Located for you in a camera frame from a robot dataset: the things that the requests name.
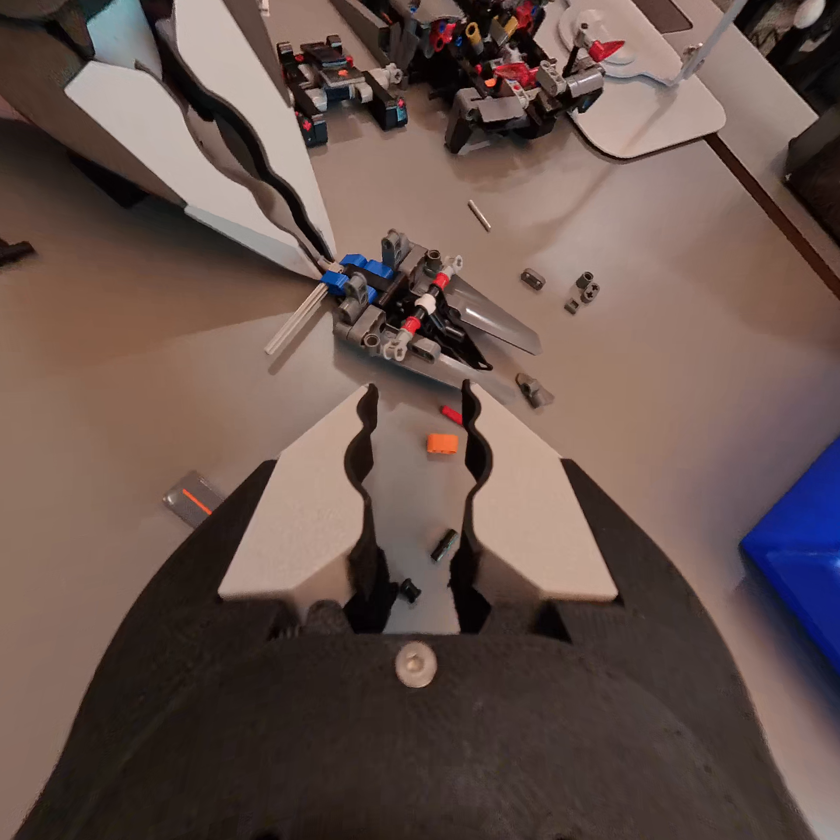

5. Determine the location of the blue plastic bin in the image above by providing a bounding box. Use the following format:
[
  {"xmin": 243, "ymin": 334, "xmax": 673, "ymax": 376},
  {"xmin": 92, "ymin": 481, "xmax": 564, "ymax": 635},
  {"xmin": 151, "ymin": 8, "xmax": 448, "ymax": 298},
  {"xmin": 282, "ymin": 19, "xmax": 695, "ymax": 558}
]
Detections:
[{"xmin": 739, "ymin": 436, "xmax": 840, "ymax": 677}]

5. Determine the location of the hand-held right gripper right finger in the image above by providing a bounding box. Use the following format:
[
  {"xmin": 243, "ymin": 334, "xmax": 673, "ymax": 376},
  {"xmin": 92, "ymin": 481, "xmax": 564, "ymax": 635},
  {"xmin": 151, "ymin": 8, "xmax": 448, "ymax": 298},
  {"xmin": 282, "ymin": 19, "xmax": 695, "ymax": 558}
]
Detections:
[{"xmin": 449, "ymin": 378, "xmax": 620, "ymax": 634}]

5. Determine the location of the dark grey curved lego connector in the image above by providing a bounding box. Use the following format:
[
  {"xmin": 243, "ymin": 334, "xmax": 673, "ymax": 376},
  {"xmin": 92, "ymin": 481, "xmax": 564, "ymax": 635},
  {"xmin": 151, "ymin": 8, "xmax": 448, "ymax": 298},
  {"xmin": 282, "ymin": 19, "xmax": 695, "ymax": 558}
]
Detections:
[{"xmin": 515, "ymin": 373, "xmax": 555, "ymax": 409}]

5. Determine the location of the long light grey lego axle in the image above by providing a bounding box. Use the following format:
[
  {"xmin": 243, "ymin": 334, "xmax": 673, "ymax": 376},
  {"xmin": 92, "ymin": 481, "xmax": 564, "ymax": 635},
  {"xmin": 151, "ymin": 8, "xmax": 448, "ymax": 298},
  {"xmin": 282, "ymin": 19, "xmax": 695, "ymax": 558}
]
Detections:
[{"xmin": 264, "ymin": 282, "xmax": 329, "ymax": 355}]

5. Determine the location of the small black lego frame assembly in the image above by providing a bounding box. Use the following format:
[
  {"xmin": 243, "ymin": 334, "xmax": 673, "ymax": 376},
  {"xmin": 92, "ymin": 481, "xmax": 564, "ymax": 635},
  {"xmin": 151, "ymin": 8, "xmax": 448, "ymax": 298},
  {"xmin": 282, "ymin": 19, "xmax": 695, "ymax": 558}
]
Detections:
[{"xmin": 276, "ymin": 38, "xmax": 409, "ymax": 148}]

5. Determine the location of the clear plastic disc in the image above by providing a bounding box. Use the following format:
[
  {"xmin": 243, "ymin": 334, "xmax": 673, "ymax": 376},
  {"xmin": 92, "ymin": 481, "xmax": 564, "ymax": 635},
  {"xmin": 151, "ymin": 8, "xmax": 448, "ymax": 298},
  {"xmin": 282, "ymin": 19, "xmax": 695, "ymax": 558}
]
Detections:
[{"xmin": 558, "ymin": 7, "xmax": 637, "ymax": 67}]

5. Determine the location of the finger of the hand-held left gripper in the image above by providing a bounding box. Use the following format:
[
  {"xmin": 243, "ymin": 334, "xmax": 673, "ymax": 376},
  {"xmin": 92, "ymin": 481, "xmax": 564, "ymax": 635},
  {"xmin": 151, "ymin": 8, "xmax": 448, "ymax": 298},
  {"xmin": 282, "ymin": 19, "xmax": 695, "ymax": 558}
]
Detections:
[
  {"xmin": 154, "ymin": 0, "xmax": 339, "ymax": 263},
  {"xmin": 64, "ymin": 59, "xmax": 329, "ymax": 282}
]

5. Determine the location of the grey winged lego assembly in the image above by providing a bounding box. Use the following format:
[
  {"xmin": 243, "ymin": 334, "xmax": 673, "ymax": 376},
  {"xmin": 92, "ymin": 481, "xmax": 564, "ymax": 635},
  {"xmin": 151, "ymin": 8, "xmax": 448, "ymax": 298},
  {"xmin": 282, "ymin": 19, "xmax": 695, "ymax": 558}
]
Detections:
[{"xmin": 318, "ymin": 228, "xmax": 542, "ymax": 395}]

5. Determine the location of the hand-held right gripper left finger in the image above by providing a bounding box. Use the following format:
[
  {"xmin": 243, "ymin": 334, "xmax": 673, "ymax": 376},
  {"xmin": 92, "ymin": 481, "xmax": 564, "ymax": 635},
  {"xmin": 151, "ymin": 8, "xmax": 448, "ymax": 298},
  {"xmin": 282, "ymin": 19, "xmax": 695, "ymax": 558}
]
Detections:
[{"xmin": 217, "ymin": 384, "xmax": 400, "ymax": 634}]

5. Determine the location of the large lego vehicle build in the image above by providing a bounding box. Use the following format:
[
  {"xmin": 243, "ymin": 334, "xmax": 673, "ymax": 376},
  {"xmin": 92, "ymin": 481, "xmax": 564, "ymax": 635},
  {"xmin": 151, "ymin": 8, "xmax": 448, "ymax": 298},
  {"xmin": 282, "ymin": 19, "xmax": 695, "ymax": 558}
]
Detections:
[{"xmin": 328, "ymin": 0, "xmax": 627, "ymax": 155}]

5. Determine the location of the white rounded base plate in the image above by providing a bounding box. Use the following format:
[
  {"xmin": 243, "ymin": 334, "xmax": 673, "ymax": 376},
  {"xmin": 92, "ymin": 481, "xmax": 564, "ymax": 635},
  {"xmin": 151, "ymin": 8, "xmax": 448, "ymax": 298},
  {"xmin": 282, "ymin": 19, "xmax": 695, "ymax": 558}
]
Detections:
[{"xmin": 558, "ymin": 0, "xmax": 727, "ymax": 160}]

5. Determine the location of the dark grey orange-striped lego tile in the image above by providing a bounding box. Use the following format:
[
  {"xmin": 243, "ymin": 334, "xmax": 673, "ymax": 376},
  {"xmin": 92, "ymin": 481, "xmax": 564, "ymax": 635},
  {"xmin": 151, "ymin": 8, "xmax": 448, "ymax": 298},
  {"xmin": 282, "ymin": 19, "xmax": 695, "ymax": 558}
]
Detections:
[{"xmin": 163, "ymin": 470, "xmax": 227, "ymax": 529}]

